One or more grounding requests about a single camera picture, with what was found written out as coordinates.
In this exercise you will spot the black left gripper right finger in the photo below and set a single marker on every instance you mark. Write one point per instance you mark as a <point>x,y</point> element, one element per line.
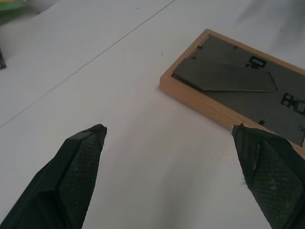
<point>271,171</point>

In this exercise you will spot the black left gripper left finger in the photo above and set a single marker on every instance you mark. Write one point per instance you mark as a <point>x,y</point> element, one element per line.
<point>69,176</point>

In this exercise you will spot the green round object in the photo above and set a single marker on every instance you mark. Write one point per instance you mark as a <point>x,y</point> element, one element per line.
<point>8,5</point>

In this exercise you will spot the wooden picture frame back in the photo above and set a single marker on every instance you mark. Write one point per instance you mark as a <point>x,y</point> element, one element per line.
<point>238,81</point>

